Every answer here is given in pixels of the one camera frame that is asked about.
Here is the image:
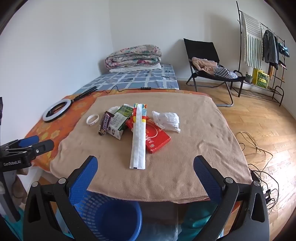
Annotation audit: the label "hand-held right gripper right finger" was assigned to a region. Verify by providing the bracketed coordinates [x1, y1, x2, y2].
[193, 155, 270, 241]

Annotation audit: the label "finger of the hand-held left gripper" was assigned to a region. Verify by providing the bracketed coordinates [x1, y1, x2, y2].
[22, 139, 55, 163]
[5, 136, 40, 153]

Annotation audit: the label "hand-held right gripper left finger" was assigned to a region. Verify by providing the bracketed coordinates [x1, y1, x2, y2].
[23, 156, 99, 241]

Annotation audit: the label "blue plastic basket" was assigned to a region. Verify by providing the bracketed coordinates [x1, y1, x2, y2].
[69, 191, 142, 241]

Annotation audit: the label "white tissue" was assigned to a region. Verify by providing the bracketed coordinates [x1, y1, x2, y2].
[152, 111, 181, 133]

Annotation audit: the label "tan fleece blanket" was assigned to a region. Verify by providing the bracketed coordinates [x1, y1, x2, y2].
[50, 93, 253, 203]

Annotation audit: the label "white wristband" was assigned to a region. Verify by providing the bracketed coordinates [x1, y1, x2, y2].
[86, 114, 100, 127]

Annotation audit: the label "power strip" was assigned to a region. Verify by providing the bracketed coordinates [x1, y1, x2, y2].
[261, 185, 272, 202]

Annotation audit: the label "brown chocolate bar wrapper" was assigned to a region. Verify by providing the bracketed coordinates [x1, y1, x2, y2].
[98, 111, 115, 136]

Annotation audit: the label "red flat box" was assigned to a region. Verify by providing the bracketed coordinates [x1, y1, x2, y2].
[125, 116, 171, 154]

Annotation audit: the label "long white wrapper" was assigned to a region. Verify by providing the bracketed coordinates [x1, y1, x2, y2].
[129, 103, 148, 169]

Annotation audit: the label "green and white packet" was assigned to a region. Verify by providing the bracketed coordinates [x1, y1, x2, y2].
[107, 103, 134, 140]

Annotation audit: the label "black clothes rack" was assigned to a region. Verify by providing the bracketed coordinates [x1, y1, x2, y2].
[236, 1, 288, 106]

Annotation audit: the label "striped cloth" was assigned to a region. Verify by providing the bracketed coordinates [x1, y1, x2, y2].
[213, 67, 238, 80]

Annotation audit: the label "yellow bag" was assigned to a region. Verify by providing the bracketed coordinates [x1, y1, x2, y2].
[252, 68, 270, 89]

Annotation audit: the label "blue plaid bed sheet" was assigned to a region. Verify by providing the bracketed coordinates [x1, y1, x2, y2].
[73, 64, 179, 94]

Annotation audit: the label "pink clothes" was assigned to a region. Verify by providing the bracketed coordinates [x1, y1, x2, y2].
[191, 57, 218, 75]

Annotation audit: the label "folded floral quilt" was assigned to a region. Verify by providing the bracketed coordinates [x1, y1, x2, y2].
[105, 44, 162, 70]

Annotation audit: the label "black folding chair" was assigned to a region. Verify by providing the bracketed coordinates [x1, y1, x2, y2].
[183, 38, 246, 107]

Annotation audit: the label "striped hanging towel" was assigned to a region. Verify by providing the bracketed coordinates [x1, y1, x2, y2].
[241, 11, 264, 69]

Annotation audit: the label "dark hanging jacket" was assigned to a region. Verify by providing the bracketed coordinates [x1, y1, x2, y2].
[262, 30, 279, 70]

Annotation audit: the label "teal hanging cloth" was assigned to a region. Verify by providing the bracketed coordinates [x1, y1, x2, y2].
[279, 43, 290, 57]

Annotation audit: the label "white ring light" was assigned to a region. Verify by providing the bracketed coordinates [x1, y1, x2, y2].
[42, 99, 72, 122]

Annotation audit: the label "yellow floor cable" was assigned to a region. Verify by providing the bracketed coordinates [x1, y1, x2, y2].
[239, 131, 273, 160]

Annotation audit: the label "black cable with inline remote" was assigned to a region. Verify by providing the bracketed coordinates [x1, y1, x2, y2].
[95, 85, 178, 93]

